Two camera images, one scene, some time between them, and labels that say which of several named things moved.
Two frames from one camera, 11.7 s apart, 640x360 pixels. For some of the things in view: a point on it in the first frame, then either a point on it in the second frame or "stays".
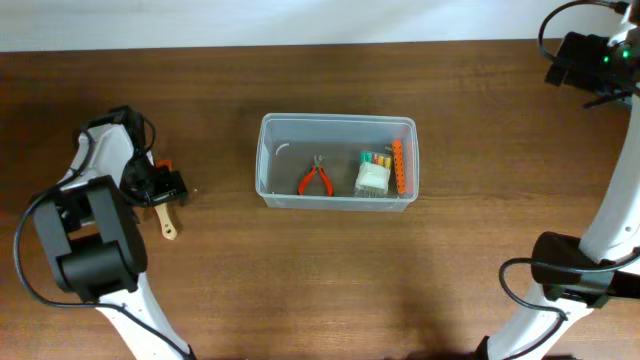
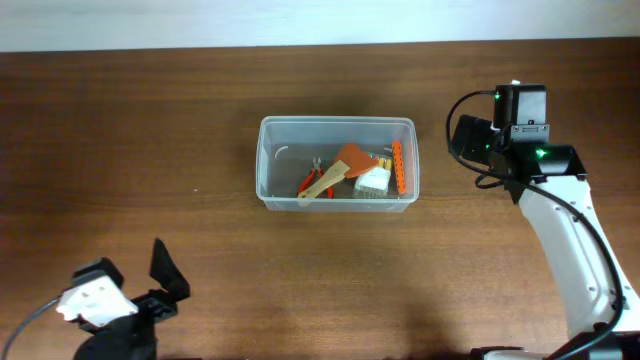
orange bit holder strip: x=399 y=162 stays
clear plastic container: x=337 y=162 stays
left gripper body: x=167 y=186 → x=151 y=304
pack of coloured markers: x=373 y=175 stays
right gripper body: x=565 y=59 → x=470 y=138
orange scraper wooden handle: x=168 y=227 → x=352 y=161
